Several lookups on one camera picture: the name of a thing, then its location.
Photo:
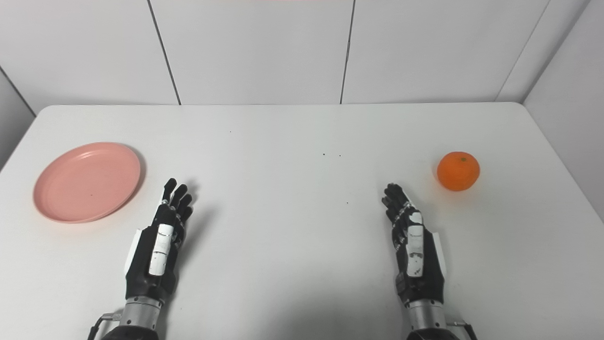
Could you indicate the pink round plate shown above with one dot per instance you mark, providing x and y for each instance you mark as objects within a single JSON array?
[{"x": 87, "y": 182}]

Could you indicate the orange fruit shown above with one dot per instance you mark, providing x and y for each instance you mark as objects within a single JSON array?
[{"x": 457, "y": 171}]

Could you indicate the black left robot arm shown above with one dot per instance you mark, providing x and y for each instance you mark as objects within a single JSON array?
[{"x": 139, "y": 321}]

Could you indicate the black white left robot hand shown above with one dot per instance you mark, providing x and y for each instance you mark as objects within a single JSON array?
[{"x": 141, "y": 269}]

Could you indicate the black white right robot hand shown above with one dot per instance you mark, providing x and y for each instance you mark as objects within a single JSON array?
[{"x": 427, "y": 274}]

